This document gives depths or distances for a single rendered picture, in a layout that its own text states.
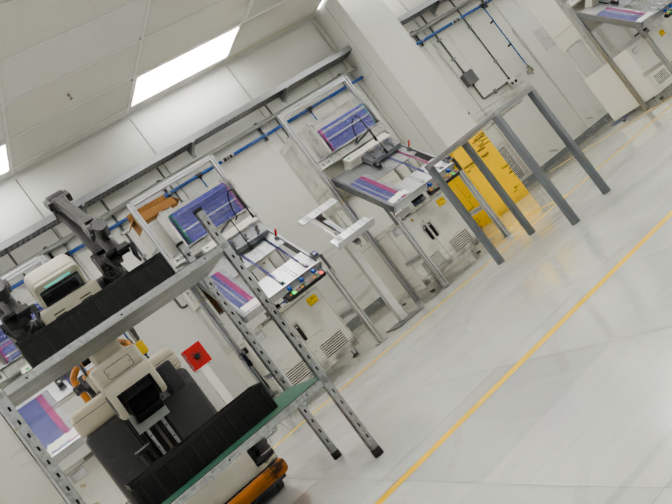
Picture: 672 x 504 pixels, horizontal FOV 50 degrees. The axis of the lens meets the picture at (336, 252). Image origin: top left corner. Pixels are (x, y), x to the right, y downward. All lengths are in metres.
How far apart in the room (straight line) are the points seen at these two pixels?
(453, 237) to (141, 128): 3.22
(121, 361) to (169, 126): 4.42
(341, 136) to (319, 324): 1.65
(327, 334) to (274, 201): 2.33
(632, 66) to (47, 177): 5.83
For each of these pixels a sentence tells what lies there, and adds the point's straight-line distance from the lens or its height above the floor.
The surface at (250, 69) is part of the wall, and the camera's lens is 7.86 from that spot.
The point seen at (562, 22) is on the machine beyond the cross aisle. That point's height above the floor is 1.25.
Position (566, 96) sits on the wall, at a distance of 9.72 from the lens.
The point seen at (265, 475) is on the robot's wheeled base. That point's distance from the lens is 3.21.
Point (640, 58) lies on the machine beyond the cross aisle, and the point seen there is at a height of 0.45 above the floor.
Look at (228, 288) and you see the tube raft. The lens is 5.06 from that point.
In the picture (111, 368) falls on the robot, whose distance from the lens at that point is 3.22.
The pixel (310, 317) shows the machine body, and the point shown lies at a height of 0.44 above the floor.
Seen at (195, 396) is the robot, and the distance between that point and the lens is 3.50.
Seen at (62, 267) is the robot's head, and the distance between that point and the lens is 3.23.
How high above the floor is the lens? 0.64
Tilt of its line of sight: 1 degrees up
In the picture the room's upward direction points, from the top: 37 degrees counter-clockwise
